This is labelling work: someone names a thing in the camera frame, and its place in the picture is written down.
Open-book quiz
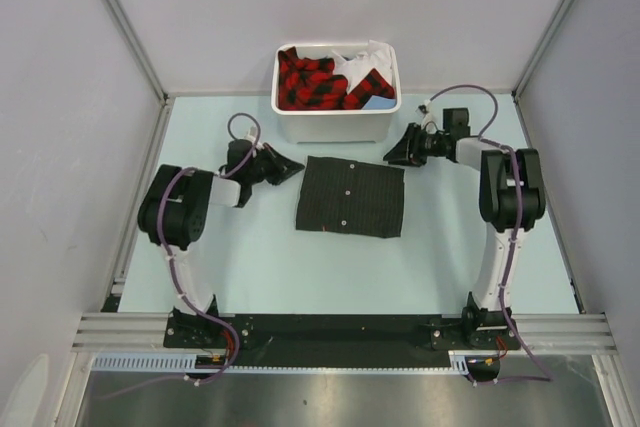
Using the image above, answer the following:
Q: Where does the aluminium frame rail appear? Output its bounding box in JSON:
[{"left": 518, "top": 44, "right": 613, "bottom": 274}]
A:
[{"left": 72, "top": 313, "right": 617, "bottom": 355}]

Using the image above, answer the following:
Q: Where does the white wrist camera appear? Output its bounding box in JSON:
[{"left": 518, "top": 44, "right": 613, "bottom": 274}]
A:
[
  {"left": 417, "top": 101, "right": 437, "bottom": 130},
  {"left": 244, "top": 126, "right": 261, "bottom": 149}
]

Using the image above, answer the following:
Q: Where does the white plastic bin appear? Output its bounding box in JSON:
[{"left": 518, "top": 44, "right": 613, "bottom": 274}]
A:
[{"left": 271, "top": 40, "right": 402, "bottom": 143}]

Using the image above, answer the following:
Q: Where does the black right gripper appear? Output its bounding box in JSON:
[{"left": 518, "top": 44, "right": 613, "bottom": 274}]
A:
[{"left": 384, "top": 122, "right": 450, "bottom": 167}]

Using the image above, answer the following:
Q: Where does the white shirt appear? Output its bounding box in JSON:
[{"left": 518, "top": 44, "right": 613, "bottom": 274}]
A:
[{"left": 331, "top": 40, "right": 393, "bottom": 93}]

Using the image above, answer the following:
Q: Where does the dark pinstriped long sleeve shirt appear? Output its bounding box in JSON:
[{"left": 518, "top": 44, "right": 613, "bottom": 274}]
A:
[{"left": 295, "top": 156, "right": 405, "bottom": 239}]

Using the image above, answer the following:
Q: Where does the white slotted cable duct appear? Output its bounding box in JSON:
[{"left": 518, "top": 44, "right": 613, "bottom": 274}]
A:
[{"left": 92, "top": 352, "right": 468, "bottom": 375}]

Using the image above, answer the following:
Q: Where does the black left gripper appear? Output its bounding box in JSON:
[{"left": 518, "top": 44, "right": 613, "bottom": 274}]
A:
[{"left": 245, "top": 142, "right": 304, "bottom": 186}]

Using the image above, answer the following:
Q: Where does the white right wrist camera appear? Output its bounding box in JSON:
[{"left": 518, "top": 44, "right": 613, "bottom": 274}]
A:
[{"left": 417, "top": 101, "right": 437, "bottom": 130}]

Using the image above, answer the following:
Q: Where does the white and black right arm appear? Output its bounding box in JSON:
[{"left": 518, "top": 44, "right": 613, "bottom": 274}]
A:
[{"left": 383, "top": 108, "right": 546, "bottom": 350}]

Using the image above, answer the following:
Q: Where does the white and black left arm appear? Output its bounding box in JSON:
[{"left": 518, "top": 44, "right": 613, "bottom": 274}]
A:
[{"left": 137, "top": 139, "right": 304, "bottom": 347}]

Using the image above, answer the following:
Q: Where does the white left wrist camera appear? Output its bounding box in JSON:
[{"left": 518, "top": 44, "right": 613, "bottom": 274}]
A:
[{"left": 244, "top": 126, "right": 261, "bottom": 149}]

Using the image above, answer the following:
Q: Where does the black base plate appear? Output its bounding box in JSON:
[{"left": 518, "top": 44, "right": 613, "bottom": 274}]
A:
[{"left": 163, "top": 312, "right": 524, "bottom": 351}]

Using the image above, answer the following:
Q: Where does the red black plaid shirt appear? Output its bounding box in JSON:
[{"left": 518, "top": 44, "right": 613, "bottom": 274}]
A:
[{"left": 276, "top": 47, "right": 396, "bottom": 112}]

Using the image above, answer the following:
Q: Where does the light blue shirt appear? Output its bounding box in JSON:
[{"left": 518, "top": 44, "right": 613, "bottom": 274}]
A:
[{"left": 362, "top": 96, "right": 397, "bottom": 111}]

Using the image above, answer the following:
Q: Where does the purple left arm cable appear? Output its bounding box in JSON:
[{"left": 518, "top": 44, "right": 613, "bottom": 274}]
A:
[{"left": 97, "top": 113, "right": 264, "bottom": 401}]

